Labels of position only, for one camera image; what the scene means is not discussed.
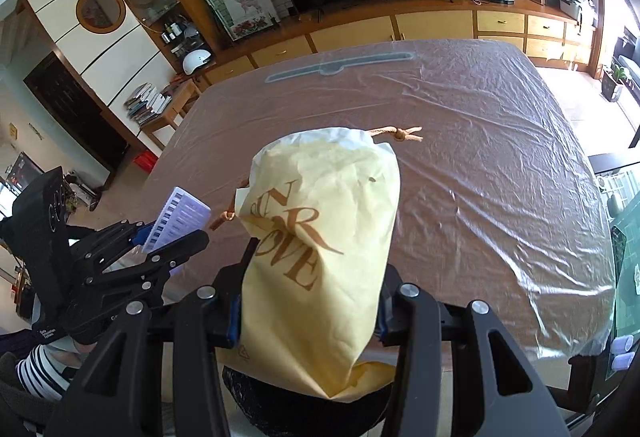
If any long wooden television cabinet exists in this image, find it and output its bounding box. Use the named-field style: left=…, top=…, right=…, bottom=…
left=200, top=0, right=601, bottom=88

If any dark wooden door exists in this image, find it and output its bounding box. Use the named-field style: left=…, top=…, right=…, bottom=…
left=22, top=52, right=131, bottom=188

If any grey printer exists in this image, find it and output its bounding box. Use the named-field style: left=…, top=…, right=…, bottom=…
left=545, top=0, right=596, bottom=25

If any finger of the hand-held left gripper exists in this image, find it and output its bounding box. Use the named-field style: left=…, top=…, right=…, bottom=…
left=87, top=229, right=211, bottom=307
left=70, top=219, right=153, bottom=269

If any white helmet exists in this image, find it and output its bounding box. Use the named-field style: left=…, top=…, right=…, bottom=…
left=182, top=50, right=213, bottom=74

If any potted green plant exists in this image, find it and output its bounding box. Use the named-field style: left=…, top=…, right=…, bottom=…
left=602, top=64, right=628, bottom=103

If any small wooden stool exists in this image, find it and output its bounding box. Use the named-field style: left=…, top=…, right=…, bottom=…
left=140, top=82, right=201, bottom=150

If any dark sofa bench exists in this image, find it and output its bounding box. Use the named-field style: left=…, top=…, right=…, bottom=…
left=617, top=34, right=640, bottom=68

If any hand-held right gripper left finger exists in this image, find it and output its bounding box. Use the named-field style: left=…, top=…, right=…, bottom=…
left=45, top=237, right=257, bottom=437

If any person's left forearm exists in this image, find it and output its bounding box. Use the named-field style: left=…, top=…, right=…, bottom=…
left=15, top=342, right=81, bottom=403

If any yellow drawstring bag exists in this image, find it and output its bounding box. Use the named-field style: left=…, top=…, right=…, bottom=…
left=210, top=124, right=423, bottom=403

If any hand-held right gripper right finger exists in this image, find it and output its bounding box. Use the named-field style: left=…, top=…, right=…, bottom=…
left=375, top=262, right=571, bottom=437

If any grey plastic strip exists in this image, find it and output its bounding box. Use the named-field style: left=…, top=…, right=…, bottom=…
left=265, top=51, right=413, bottom=83

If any stack of books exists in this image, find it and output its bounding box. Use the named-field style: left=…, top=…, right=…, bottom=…
left=124, top=82, right=173, bottom=125

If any clear plastic table cover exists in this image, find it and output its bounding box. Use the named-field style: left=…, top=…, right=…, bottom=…
left=135, top=37, right=616, bottom=358

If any red box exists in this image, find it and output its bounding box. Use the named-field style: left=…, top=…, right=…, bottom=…
left=134, top=152, right=160, bottom=174

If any animal picture canvas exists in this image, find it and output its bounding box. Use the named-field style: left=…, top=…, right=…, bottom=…
left=220, top=0, right=278, bottom=40

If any green glass side table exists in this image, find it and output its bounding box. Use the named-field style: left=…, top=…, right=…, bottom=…
left=595, top=157, right=640, bottom=368

